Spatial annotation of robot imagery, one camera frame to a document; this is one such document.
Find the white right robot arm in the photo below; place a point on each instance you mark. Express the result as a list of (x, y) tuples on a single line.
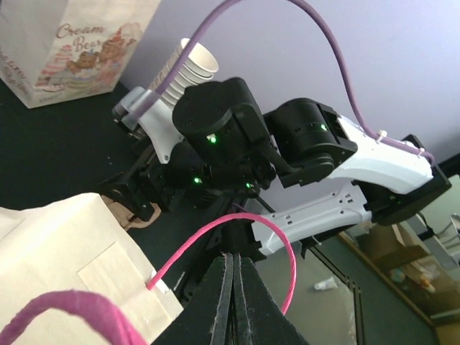
[(216, 143)]

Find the tall stack paper cups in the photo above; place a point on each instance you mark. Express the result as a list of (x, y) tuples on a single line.
[(199, 68)]

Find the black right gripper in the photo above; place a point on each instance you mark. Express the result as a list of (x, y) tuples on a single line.
[(150, 183)]

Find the Cream Bear printed paper bag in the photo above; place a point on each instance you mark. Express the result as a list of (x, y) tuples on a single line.
[(54, 51)]

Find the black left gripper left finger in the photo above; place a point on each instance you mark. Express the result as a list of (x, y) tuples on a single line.
[(204, 319)]

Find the cream paper bag pink sides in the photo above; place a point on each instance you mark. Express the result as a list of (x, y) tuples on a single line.
[(70, 274)]

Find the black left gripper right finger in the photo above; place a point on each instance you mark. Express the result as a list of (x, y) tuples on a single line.
[(256, 316)]

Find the brown pulp cup carrier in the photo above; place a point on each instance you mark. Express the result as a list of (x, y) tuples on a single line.
[(128, 220)]

